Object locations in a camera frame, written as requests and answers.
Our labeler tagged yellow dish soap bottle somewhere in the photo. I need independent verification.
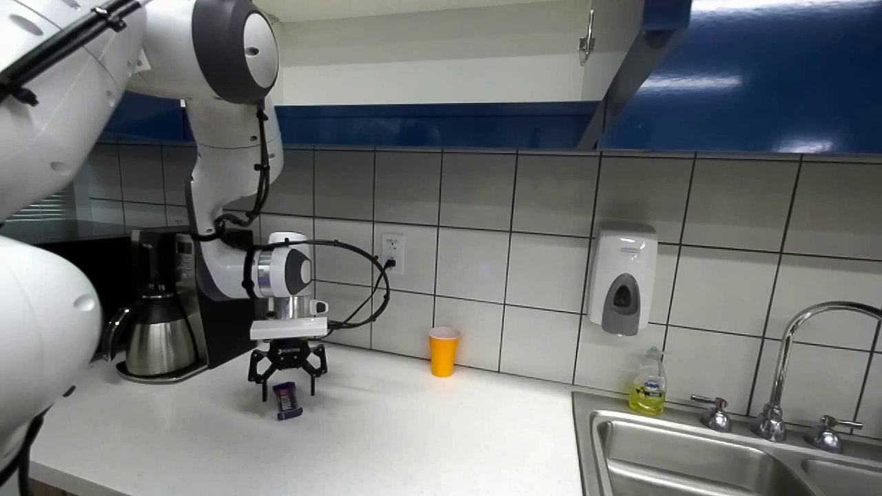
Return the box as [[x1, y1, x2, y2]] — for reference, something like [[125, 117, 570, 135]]
[[625, 345, 671, 418]]

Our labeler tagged black power cord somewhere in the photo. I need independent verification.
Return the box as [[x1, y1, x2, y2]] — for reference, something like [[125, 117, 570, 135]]
[[329, 255, 399, 332]]

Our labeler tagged chrome sink faucet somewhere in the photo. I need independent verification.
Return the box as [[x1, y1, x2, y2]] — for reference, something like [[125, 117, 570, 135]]
[[688, 298, 882, 455]]

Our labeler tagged white cupboard with blue frame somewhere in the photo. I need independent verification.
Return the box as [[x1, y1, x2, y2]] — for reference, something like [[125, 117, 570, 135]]
[[100, 0, 882, 159]]

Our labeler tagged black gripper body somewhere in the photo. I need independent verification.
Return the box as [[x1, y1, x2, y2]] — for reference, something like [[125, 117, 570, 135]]
[[252, 336, 329, 368]]

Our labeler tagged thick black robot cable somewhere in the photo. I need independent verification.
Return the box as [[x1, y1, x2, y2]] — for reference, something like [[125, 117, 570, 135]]
[[0, 411, 49, 496]]

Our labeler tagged white wall power outlet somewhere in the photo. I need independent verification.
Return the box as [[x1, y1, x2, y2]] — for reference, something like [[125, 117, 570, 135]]
[[377, 228, 409, 273]]

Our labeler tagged stainless steel sink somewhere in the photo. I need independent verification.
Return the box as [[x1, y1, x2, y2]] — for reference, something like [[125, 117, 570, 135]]
[[567, 387, 882, 496]]

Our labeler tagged white wall soap dispenser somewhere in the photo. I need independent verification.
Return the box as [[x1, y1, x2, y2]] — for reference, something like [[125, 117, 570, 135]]
[[585, 219, 661, 338]]

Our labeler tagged orange plastic cup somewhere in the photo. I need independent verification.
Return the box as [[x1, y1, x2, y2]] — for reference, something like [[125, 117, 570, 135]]
[[425, 325, 462, 379]]

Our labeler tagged black steel coffee maker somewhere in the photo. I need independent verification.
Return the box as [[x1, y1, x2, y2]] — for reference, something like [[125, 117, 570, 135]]
[[112, 228, 263, 386]]

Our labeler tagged stainless steel coffee carafe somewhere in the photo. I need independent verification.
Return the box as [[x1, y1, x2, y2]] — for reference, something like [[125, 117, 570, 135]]
[[105, 284, 205, 379]]

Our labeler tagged purple protein candy bar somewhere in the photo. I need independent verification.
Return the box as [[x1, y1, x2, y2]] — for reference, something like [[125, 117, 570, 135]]
[[269, 379, 305, 423]]

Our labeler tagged blue cupboard door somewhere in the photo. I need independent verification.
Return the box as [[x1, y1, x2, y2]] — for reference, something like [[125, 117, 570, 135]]
[[577, 0, 882, 159]]

